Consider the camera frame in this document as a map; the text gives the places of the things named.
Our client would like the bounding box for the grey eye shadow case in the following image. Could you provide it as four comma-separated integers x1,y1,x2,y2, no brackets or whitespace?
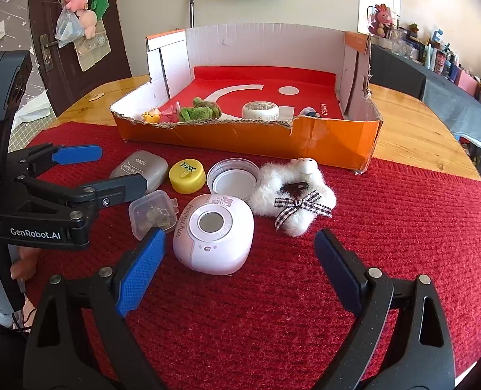
109,150,168,195

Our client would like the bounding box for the orange-tipped broom handle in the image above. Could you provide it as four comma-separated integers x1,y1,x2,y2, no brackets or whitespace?
188,0,195,28

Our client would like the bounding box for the person's left hand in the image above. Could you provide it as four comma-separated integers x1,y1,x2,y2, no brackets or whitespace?
10,247,40,281

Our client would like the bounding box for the pink round mini camera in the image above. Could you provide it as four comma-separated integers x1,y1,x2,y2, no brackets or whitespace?
173,194,254,276

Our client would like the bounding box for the brown wooden door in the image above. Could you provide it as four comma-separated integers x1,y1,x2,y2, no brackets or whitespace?
28,0,131,115

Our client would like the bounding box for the clear small plastic box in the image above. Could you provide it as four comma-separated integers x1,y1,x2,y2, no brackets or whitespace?
129,190,179,241

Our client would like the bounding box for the pink rabbit plush toy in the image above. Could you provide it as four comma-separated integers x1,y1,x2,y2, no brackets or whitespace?
367,4,392,38

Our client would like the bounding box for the white round jar lid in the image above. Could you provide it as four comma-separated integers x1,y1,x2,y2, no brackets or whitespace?
206,158,260,201

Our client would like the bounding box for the blue-grey covered side table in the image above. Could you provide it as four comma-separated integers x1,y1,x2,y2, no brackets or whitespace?
371,45,481,149

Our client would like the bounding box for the orange cardboard box tray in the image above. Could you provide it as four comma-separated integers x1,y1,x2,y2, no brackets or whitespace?
110,23,383,173

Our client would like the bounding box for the blue suit boy figurine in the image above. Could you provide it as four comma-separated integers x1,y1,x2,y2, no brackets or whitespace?
300,107,321,118

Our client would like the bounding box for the white glitter-lid cream jar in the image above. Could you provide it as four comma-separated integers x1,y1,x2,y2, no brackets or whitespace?
242,101,279,122

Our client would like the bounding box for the yellow round cap container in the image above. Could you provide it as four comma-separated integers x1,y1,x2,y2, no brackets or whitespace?
168,159,206,195

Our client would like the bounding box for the white fluffy bow plush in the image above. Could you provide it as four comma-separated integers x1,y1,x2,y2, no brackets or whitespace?
248,158,337,237

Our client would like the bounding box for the green fuzzy frog toy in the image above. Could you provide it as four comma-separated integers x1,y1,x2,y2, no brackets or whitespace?
178,97,222,122

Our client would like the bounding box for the pink yellow small figurine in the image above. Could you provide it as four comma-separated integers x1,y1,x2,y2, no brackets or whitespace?
141,104,181,124

